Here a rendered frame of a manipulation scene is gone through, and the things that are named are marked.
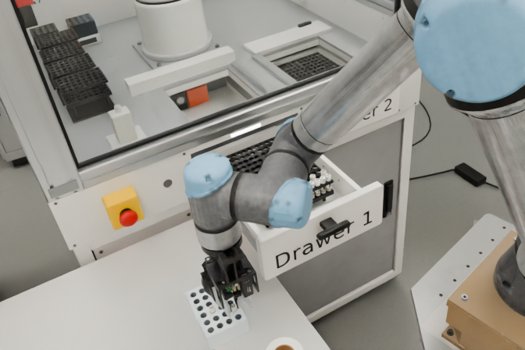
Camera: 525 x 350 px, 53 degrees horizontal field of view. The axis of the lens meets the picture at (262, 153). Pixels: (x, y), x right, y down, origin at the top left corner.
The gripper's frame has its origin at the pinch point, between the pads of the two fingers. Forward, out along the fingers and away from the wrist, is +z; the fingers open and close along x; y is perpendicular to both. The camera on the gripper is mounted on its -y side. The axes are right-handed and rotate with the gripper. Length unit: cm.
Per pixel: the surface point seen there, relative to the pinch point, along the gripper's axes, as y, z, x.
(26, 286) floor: -115, 81, -56
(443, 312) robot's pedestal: 19.4, 5.3, 35.4
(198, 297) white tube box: -5.8, 1.5, -5.0
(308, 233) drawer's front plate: -1.1, -8.0, 18.3
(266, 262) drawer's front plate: -0.7, -5.9, 8.4
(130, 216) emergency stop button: -26.5, -7.3, -11.5
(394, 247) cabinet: -39, 60, 72
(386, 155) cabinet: -38, 16, 66
